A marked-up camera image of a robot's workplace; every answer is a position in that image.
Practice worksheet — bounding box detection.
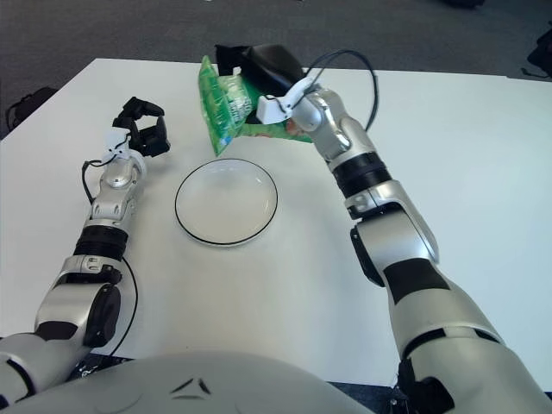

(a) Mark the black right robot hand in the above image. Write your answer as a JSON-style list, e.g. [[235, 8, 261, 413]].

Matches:
[[214, 42, 304, 98]]

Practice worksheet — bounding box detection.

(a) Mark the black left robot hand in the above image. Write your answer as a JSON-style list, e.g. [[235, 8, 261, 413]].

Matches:
[[112, 97, 171, 160]]

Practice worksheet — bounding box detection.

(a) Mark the green potato chips bag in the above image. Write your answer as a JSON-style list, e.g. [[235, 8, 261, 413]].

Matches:
[[197, 54, 314, 157]]

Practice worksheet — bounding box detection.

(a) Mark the white plate with black rim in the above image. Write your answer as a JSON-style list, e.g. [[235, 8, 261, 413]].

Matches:
[[174, 158, 279, 248]]

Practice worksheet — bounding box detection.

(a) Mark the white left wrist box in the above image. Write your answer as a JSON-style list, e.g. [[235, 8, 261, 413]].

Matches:
[[105, 127, 133, 160]]

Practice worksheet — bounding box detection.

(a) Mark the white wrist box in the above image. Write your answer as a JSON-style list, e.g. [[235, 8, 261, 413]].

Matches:
[[257, 77, 316, 126], [105, 127, 133, 160]]

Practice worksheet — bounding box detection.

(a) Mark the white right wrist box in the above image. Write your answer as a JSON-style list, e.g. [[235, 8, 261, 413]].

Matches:
[[257, 77, 316, 126]]

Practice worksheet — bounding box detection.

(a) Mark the black backpack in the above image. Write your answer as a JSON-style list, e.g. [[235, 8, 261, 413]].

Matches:
[[4, 87, 60, 130]]

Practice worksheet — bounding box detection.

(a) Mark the grey robot torso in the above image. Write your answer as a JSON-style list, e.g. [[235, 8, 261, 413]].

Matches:
[[0, 351, 380, 414]]

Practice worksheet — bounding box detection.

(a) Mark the black office chair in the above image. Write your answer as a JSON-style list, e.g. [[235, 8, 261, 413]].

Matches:
[[521, 33, 552, 79]]

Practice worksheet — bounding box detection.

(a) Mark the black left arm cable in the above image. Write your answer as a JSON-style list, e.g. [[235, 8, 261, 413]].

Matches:
[[81, 159, 139, 357]]

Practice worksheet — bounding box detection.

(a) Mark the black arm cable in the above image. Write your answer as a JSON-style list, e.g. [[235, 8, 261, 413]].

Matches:
[[304, 49, 380, 130], [81, 159, 139, 357]]

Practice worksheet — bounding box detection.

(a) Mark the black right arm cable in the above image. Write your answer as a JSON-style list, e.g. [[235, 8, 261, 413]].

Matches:
[[304, 49, 380, 130]]

